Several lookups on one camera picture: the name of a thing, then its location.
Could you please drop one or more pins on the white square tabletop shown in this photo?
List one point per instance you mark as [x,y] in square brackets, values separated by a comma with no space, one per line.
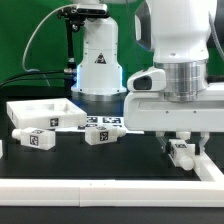
[45,113]

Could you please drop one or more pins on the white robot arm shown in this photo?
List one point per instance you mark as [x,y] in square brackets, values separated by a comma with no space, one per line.
[176,94]

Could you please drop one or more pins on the white marker sheet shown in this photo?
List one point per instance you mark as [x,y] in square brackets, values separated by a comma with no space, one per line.
[93,121]

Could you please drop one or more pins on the white part left edge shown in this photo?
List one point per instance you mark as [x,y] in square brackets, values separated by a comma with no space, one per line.
[1,149]

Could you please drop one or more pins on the black camera on stand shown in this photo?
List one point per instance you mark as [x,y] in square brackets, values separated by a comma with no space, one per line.
[75,17]

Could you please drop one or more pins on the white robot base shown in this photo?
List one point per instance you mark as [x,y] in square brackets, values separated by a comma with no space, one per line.
[99,75]

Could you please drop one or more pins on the white L-shaped fence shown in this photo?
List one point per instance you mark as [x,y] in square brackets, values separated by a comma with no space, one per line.
[207,191]

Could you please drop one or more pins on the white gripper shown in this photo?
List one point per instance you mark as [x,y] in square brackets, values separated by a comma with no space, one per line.
[145,112]

